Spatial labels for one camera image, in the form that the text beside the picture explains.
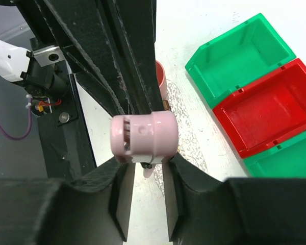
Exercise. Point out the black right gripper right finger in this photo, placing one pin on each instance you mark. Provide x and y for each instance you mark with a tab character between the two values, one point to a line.
203	210

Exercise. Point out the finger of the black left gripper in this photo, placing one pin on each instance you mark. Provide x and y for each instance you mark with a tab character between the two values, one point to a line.
80	30
136	28

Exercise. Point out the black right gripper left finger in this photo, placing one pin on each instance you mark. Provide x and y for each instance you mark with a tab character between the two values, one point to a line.
94	209

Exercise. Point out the pink plastic cup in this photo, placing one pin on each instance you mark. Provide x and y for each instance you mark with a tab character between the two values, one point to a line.
161	80

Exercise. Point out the white toothbrush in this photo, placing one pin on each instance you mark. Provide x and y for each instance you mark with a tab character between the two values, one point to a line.
150	139

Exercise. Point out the clear textured glass tray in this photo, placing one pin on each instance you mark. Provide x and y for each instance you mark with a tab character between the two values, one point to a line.
188	145

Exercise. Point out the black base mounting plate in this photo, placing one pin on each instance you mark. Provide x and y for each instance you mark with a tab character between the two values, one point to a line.
62	129

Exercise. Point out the left green plastic bin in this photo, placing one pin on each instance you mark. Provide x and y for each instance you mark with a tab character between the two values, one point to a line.
236	58

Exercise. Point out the green plastic bin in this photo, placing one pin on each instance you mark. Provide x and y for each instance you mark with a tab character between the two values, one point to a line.
285	160
236	58

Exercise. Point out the right green plastic bin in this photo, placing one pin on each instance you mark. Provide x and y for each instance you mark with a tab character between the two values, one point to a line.
285	160

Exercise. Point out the red plastic bin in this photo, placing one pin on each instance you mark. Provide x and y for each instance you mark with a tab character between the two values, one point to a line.
266	112

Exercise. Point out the left brown tray handle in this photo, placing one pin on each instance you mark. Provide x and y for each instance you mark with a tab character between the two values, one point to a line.
166	105

